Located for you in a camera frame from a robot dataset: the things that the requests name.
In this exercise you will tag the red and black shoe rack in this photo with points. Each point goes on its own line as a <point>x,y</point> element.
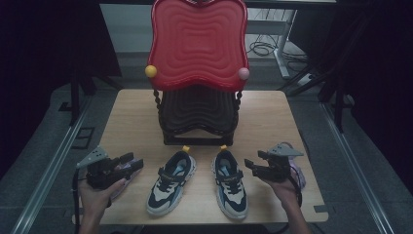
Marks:
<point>198,48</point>

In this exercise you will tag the metal floor rail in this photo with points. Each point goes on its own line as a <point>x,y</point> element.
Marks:
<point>357,169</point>
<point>48,182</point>

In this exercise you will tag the white desk frame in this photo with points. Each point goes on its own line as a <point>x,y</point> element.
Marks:
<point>282,42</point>

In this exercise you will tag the navy and white sneaker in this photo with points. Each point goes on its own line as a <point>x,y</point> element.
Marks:
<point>168,191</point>
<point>232,195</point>

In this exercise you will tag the person's right hand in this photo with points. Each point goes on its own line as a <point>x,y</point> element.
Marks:
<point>287,195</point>

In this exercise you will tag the black metal stand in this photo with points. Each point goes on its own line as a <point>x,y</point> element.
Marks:
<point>339,107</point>
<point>75,97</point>

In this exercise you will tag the white power strip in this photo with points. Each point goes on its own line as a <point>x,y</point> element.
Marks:
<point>307,79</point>

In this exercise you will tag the pink sandal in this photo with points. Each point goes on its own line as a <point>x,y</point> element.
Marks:
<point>300,177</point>
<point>132,178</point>

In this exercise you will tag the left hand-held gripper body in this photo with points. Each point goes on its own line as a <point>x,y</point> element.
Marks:
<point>100,172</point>

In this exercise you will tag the person's left hand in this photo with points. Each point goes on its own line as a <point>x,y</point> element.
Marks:
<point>95,200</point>

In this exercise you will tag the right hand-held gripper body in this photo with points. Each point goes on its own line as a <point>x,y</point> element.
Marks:
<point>277,167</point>

